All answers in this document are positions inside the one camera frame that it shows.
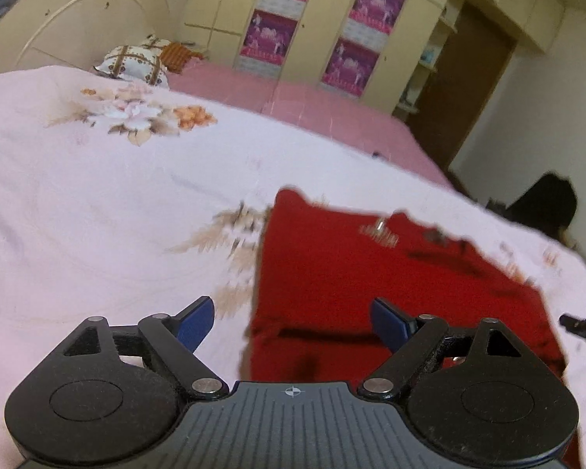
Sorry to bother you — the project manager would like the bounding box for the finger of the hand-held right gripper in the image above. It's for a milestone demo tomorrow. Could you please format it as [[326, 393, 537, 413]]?
[[559, 313, 586, 351]]

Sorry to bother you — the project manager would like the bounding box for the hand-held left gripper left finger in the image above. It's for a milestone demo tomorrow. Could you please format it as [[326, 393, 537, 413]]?
[[63, 295, 228, 399]]

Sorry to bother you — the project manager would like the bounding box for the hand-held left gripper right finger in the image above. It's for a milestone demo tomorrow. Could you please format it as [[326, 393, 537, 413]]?
[[359, 297, 523, 401]]

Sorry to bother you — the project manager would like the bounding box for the red garment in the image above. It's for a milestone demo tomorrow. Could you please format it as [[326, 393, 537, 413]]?
[[239, 188, 567, 388]]

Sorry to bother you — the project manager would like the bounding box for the black chair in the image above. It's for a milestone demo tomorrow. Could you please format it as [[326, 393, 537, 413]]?
[[504, 172, 579, 251]]

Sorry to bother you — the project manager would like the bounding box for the pink floral blanket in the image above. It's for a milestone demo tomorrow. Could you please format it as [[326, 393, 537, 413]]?
[[0, 65, 586, 469]]

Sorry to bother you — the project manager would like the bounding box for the pink bed sheet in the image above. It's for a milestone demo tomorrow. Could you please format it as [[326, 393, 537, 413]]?
[[166, 56, 456, 190]]

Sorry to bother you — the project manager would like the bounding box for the brown wooden door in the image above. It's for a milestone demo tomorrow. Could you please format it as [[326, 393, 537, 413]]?
[[409, 0, 517, 173]]

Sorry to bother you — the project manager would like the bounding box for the orange patterned pillow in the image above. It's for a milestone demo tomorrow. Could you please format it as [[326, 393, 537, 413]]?
[[159, 41, 208, 74]]

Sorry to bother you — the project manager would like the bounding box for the floral patterned pillow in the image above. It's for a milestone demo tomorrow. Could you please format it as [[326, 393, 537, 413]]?
[[94, 34, 172, 88]]

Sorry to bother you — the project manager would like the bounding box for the cream wardrobe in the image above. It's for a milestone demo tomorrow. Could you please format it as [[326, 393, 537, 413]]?
[[178, 0, 566, 119]]

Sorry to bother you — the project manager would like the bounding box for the cream bed headboard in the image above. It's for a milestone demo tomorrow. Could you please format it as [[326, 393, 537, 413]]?
[[0, 0, 172, 78]]

